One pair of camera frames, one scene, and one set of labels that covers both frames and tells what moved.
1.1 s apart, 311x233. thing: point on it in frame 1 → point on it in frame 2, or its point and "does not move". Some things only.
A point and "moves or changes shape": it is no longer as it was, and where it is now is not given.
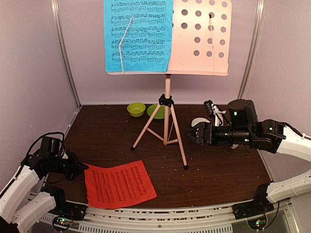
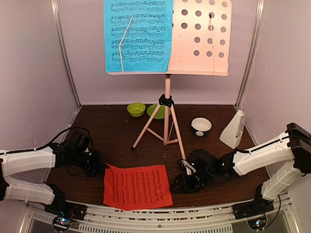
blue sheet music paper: x=138 y=35 does not move
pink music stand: x=200 y=45 does not move
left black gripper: x=77 y=168 → x=99 y=165
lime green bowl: x=136 y=109 does not move
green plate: x=160 y=114 does not move
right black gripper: x=203 y=128 → x=184 y=186
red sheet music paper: x=121 y=185 moves or changes shape
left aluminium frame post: x=55 y=8 does not move
